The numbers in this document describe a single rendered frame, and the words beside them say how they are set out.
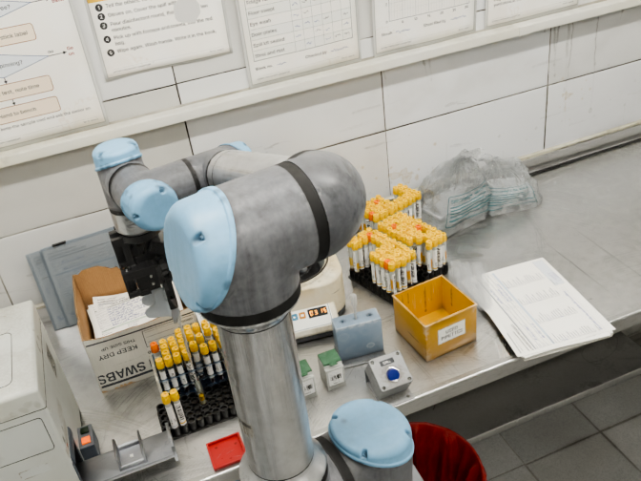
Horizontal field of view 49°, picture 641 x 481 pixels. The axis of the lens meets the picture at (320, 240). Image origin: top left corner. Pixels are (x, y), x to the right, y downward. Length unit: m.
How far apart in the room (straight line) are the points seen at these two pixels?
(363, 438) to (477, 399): 1.34
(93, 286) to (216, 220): 1.15
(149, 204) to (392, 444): 0.48
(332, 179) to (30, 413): 0.73
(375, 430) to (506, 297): 0.76
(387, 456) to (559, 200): 1.26
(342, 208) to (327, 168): 0.05
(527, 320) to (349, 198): 0.95
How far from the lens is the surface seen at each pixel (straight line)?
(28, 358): 1.31
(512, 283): 1.73
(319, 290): 1.60
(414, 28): 1.87
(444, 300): 1.64
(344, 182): 0.74
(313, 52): 1.77
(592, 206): 2.08
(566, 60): 2.19
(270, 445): 0.87
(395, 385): 1.42
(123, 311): 1.75
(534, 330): 1.60
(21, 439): 1.31
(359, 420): 1.01
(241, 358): 0.78
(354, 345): 1.52
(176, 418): 1.49
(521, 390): 2.34
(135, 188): 1.07
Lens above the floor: 1.92
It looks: 32 degrees down
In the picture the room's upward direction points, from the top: 8 degrees counter-clockwise
